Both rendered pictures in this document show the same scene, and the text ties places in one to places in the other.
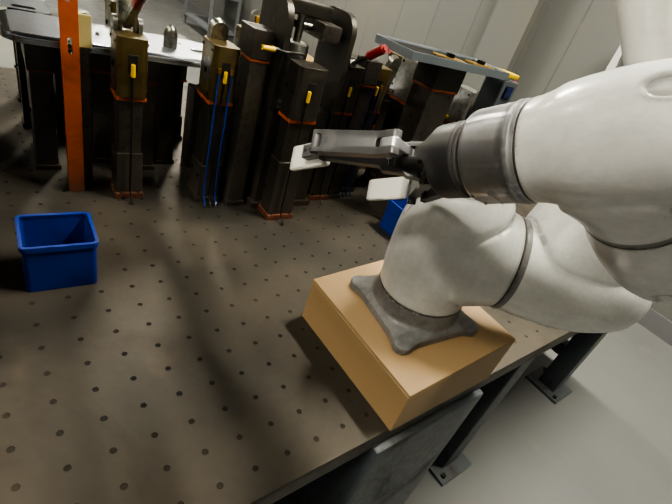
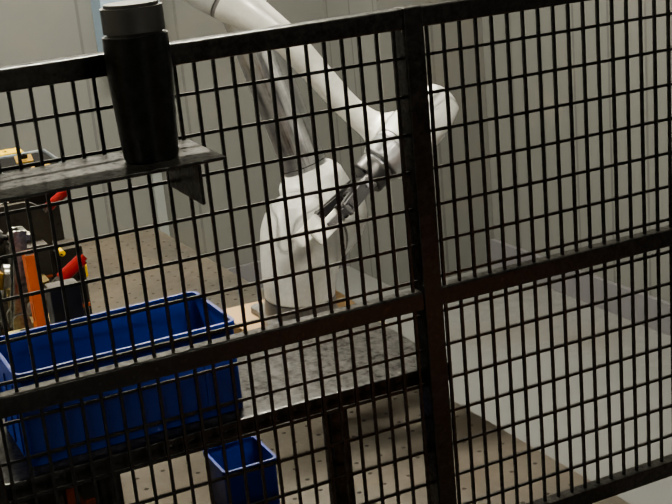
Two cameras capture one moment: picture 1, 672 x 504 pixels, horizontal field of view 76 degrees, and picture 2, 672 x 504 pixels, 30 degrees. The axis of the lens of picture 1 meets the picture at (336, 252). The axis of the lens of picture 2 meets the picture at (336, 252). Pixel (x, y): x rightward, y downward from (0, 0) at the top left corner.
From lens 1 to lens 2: 2.30 m
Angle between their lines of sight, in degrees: 65
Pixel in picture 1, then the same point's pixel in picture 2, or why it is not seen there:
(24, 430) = (418, 467)
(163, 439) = (414, 428)
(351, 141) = (360, 195)
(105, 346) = not seen: hidden behind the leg
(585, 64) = not seen: outside the picture
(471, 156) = (397, 162)
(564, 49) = not seen: outside the picture
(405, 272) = (320, 277)
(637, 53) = (336, 93)
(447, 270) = (334, 252)
